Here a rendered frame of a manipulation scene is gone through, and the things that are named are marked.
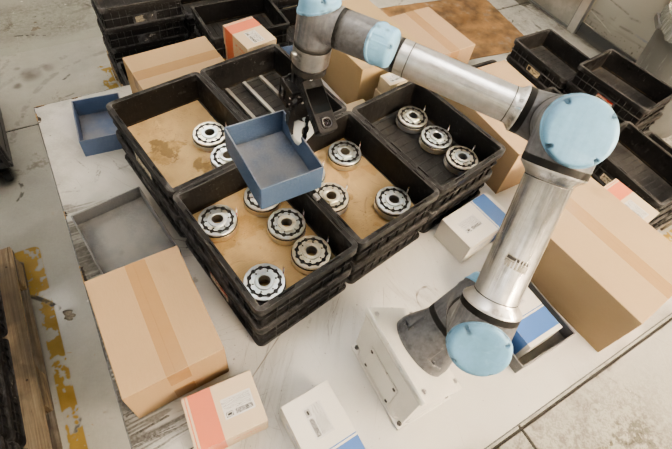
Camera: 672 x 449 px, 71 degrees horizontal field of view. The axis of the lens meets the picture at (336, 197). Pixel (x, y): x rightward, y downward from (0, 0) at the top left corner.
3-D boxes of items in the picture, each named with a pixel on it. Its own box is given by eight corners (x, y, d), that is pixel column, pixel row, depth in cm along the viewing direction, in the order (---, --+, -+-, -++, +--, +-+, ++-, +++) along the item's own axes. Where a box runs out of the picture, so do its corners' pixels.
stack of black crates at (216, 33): (265, 64, 280) (265, -8, 244) (288, 95, 265) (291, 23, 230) (200, 80, 265) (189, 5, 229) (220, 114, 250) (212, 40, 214)
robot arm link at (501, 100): (591, 108, 96) (374, 15, 102) (608, 109, 85) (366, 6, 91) (561, 159, 99) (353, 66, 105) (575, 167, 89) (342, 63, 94)
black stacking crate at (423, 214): (430, 217, 139) (441, 193, 130) (354, 269, 125) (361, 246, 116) (344, 136, 155) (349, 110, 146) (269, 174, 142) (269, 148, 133)
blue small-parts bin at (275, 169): (321, 187, 107) (324, 167, 102) (261, 210, 102) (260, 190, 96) (282, 130, 117) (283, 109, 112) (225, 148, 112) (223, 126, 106)
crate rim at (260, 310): (359, 251, 117) (361, 246, 116) (258, 319, 104) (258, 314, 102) (269, 153, 134) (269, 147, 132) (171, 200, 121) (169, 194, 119)
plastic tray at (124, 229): (183, 259, 134) (181, 250, 130) (113, 296, 125) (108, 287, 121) (142, 196, 145) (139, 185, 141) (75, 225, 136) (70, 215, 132)
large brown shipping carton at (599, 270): (654, 299, 143) (702, 267, 127) (597, 352, 130) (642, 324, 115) (552, 208, 161) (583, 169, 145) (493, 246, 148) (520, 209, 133)
